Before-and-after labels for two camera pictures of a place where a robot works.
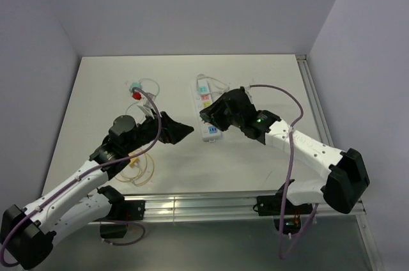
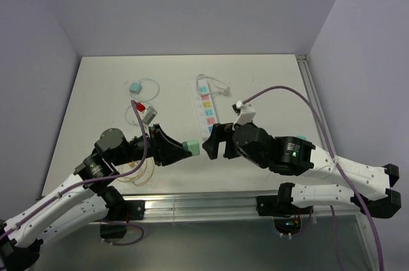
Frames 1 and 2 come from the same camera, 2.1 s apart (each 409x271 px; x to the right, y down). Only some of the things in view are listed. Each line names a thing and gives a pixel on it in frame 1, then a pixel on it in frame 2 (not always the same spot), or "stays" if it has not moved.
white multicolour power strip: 209,132 stays
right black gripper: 216,110 to 220,132
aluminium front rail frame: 207,208 stays
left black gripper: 171,131 to 164,148
